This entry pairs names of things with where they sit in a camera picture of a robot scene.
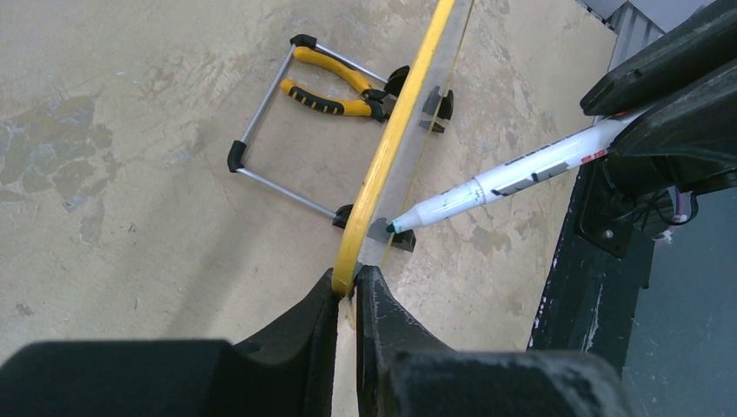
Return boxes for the white green marker pen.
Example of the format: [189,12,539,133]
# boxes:
[386,107,647,234]

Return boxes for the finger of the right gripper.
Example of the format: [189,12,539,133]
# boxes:
[604,75,736,196]
[580,0,736,116]

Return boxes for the yellow framed whiteboard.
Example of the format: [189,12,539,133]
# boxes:
[331,0,474,297]

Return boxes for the aluminium extrusion frame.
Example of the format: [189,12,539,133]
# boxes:
[575,0,720,73]

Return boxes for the yellow black pliers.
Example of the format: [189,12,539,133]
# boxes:
[279,46,397,122]

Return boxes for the metal wire whiteboard stand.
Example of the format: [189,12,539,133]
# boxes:
[226,33,456,253]

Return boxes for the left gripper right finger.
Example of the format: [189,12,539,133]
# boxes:
[355,266,634,416]

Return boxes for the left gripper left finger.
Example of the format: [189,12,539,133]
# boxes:
[1,271,339,416]

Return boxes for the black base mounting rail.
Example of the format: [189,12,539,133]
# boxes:
[528,156,680,373]

